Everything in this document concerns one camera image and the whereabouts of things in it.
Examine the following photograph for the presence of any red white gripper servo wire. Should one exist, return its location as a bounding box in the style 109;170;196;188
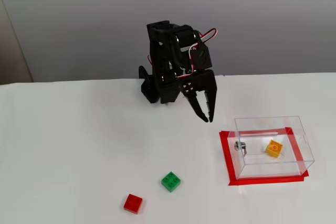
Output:
177;28;219;79

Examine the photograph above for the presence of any yellow lego brick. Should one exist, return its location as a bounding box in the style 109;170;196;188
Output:
264;140;285;159

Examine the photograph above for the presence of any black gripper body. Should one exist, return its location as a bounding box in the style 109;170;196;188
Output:
180;69;218;94

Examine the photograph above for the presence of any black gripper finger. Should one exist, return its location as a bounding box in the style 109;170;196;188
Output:
203;88;218;124
180;80;209;123

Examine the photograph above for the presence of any transparent plastic box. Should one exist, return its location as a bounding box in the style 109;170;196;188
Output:
228;115;315;180

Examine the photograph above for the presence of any green lego brick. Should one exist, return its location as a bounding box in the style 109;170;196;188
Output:
161;171;182;193

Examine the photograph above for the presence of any silver cam lock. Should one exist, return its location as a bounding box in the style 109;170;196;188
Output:
233;141;249;156

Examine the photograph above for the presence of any red tape square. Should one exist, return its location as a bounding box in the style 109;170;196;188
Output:
219;126;310;187

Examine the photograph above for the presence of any red lego brick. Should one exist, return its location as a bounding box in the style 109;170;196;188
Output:
123;193;144;215

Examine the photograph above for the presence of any black table clamp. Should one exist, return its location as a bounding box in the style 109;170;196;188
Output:
138;66;153;90

